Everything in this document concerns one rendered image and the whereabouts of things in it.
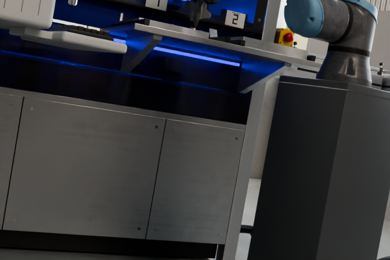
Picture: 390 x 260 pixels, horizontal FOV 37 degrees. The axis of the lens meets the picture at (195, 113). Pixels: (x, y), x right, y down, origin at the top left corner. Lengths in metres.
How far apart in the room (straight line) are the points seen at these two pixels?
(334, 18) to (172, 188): 1.10
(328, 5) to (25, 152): 1.21
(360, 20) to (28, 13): 0.88
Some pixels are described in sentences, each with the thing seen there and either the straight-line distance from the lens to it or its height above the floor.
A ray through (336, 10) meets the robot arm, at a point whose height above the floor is 0.97.
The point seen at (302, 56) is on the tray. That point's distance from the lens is 2.11.
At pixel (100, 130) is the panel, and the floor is 0.50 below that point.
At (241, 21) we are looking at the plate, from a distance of 2.42.
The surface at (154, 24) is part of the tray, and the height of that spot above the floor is 0.90.
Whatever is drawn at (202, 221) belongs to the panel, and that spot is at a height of 0.18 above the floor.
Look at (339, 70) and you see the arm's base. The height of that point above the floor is 0.82.
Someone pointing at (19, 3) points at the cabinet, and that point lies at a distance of 1.63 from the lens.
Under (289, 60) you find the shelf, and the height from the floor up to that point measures 0.87.
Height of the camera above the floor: 0.70
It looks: 2 degrees down
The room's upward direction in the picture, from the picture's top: 10 degrees clockwise
